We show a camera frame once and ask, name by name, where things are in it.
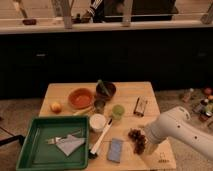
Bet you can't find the dark grape bunch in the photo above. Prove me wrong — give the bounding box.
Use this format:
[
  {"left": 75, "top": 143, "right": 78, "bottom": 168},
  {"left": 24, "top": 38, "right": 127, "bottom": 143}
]
[{"left": 128, "top": 129, "right": 146, "bottom": 155}]

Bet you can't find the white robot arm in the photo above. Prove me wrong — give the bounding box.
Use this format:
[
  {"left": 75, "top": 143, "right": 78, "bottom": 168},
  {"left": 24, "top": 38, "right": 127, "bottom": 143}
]
[{"left": 144, "top": 106, "right": 213, "bottom": 161}]

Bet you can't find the small metal cup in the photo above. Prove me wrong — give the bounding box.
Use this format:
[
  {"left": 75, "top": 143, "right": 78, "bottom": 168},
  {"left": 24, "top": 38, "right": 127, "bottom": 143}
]
[{"left": 94, "top": 100, "right": 105, "bottom": 114}]

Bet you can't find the green plastic cup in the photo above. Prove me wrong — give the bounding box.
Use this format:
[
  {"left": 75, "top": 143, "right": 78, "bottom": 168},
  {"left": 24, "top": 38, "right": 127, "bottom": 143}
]
[{"left": 111, "top": 105, "right": 125, "bottom": 120}]

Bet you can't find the white cup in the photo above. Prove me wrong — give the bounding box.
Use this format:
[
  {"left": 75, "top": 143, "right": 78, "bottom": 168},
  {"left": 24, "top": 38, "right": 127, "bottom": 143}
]
[{"left": 89, "top": 114, "right": 106, "bottom": 132}]

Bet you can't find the green vegetable stick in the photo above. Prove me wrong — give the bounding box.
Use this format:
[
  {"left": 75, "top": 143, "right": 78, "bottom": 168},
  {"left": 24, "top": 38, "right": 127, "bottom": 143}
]
[{"left": 98, "top": 79, "right": 110, "bottom": 97}]

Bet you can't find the wooden table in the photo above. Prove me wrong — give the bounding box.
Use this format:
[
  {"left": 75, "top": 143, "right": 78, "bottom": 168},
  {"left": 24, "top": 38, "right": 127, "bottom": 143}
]
[{"left": 39, "top": 82, "right": 176, "bottom": 171}]

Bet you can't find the orange clay bowl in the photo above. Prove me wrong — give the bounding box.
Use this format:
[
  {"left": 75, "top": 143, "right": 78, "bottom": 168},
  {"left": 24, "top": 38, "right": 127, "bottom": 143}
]
[{"left": 68, "top": 88, "right": 94, "bottom": 109}]

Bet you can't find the dark snack packet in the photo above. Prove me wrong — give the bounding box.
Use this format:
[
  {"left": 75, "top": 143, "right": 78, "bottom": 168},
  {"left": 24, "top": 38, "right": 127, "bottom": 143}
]
[{"left": 133, "top": 97, "right": 148, "bottom": 117}]

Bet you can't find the yellow red apple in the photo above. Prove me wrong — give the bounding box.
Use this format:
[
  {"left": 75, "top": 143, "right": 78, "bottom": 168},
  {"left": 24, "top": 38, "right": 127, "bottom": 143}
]
[{"left": 50, "top": 102, "right": 62, "bottom": 114}]

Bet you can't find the blue sponge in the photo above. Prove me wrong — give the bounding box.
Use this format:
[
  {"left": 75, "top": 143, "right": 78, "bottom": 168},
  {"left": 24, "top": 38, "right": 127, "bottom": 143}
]
[{"left": 107, "top": 138, "right": 123, "bottom": 163}]

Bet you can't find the grey folded cloth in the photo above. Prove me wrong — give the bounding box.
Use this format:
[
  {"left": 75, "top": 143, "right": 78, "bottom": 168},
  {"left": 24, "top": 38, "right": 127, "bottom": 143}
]
[{"left": 56, "top": 135, "right": 85, "bottom": 156}]

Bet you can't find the metal fork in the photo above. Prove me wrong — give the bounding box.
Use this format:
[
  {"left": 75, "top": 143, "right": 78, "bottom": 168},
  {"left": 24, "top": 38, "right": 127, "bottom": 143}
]
[{"left": 45, "top": 130, "right": 82, "bottom": 144}]

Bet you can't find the green plastic tray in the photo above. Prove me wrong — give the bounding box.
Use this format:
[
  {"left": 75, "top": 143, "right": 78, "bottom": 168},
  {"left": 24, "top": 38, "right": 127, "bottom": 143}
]
[{"left": 16, "top": 116, "right": 89, "bottom": 171}]

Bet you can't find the white handled brush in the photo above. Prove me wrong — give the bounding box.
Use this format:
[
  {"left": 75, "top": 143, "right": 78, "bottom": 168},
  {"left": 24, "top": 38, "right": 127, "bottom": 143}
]
[{"left": 88, "top": 119, "right": 112, "bottom": 159}]

